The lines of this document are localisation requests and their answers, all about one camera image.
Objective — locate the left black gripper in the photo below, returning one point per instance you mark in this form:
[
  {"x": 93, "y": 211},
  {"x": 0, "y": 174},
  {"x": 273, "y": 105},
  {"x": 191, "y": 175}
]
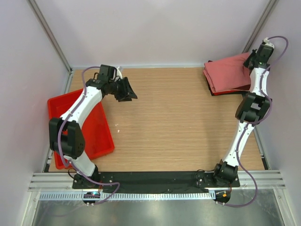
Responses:
[{"x": 127, "y": 92}]

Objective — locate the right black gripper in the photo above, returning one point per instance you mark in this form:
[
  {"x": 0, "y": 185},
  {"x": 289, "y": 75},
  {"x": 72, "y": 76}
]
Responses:
[{"x": 246, "y": 63}]

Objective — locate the pink t shirt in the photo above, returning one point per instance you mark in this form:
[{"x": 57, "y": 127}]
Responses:
[{"x": 227, "y": 73}]

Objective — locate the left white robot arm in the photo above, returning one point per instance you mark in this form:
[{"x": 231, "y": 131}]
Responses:
[{"x": 65, "y": 134}]

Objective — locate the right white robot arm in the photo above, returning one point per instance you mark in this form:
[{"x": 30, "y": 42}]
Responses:
[{"x": 251, "y": 111}]

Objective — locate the dark red folded shirt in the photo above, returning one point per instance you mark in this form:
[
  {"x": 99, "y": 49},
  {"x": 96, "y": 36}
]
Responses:
[{"x": 242, "y": 88}]

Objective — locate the red plastic tray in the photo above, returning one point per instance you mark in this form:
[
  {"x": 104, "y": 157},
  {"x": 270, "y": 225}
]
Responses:
[{"x": 90, "y": 116}]

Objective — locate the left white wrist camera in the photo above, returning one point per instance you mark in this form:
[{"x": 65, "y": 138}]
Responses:
[{"x": 118, "y": 74}]

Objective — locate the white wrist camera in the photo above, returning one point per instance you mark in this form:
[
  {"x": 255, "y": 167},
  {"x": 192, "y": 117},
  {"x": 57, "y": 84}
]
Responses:
[
  {"x": 118, "y": 74},
  {"x": 266, "y": 42}
]

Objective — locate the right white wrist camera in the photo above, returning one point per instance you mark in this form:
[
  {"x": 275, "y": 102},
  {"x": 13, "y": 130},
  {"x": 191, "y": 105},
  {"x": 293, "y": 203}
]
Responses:
[{"x": 266, "y": 42}]

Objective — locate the right aluminium frame post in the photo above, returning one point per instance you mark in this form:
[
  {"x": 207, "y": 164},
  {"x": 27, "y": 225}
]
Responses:
[{"x": 256, "y": 31}]

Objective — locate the aluminium frame post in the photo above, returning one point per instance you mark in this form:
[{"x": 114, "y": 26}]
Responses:
[
  {"x": 46, "y": 28},
  {"x": 256, "y": 31}
]

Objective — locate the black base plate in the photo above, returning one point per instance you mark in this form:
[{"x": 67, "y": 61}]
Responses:
[{"x": 173, "y": 182}]

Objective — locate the left aluminium frame post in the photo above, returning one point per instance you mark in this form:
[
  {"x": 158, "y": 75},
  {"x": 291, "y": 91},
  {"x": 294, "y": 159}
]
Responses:
[{"x": 46, "y": 28}]

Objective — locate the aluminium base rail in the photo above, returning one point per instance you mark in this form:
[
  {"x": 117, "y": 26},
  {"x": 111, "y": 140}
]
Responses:
[{"x": 265, "y": 179}]

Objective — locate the slotted cable duct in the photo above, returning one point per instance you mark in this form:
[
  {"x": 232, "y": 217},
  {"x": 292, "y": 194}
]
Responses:
[{"x": 94, "y": 196}]

